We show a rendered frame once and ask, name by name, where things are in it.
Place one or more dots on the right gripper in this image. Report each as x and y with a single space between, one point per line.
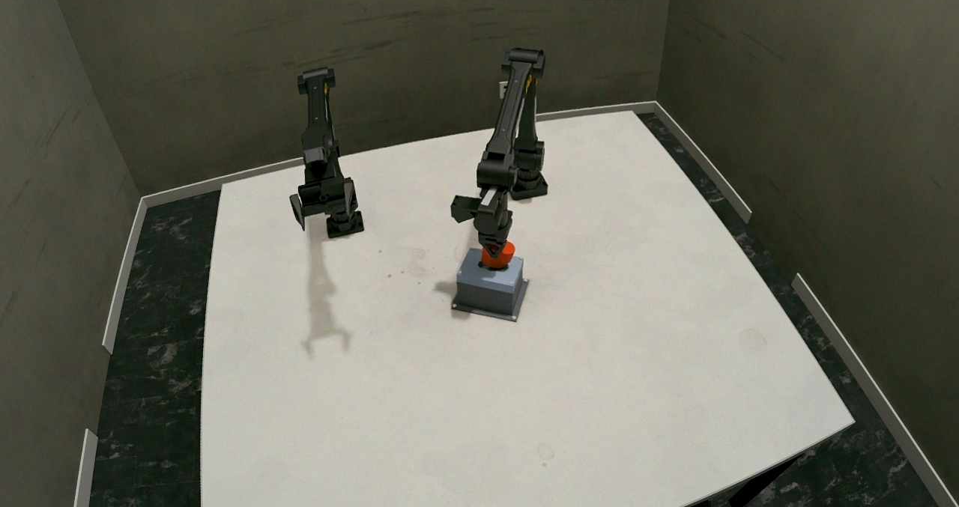
317 195

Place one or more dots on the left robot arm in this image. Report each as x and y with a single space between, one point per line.
497 177

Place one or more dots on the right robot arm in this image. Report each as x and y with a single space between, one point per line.
320 165

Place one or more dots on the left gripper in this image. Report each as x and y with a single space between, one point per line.
498 237

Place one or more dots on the orange peg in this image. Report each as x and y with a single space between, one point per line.
502 259

